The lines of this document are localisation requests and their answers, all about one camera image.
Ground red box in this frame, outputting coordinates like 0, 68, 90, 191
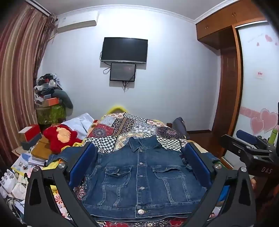
18, 124, 42, 142

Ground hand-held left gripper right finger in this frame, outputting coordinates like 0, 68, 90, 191
181, 142, 256, 227

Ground red plush toy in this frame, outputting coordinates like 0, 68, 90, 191
42, 124, 82, 154

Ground striped brown curtain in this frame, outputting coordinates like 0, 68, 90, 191
0, 0, 57, 166

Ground pile of clothes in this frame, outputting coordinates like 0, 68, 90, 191
34, 73, 73, 109

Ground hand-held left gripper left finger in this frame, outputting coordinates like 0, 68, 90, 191
24, 143, 98, 227

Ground orange box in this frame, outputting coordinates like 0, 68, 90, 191
42, 97, 60, 107

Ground brown cardboard sheet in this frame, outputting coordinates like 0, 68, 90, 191
31, 136, 53, 161

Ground white heart-print sliding door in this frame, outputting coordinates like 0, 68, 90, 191
222, 21, 279, 166

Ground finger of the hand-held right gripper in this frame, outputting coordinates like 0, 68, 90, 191
236, 130, 265, 145
219, 135, 254, 163

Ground black wall television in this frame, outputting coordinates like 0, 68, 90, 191
101, 37, 149, 64

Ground green patterned box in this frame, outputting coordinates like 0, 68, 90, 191
36, 105, 67, 125

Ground patchwork printed blanket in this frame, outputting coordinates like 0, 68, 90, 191
50, 111, 218, 227

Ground white air conditioner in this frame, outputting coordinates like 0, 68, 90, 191
57, 12, 99, 33

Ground dark grey bag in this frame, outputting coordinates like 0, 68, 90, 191
172, 117, 190, 140

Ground pile of books and papers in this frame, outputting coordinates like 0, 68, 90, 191
11, 153, 47, 175

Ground dark grey box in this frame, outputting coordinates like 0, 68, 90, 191
22, 133, 43, 150

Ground white cloth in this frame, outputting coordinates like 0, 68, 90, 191
65, 113, 95, 140

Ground wooden wardrobe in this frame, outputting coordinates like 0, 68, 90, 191
195, 6, 268, 133

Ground grey neck pillow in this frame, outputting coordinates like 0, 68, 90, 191
51, 89, 74, 109

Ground white paper packets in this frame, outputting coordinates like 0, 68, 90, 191
0, 169, 28, 201

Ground green bottle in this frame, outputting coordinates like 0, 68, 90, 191
269, 128, 279, 145

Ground blue denim jacket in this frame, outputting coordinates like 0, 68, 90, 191
46, 135, 220, 219

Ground small black wall monitor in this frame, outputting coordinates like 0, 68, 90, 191
110, 63, 137, 82

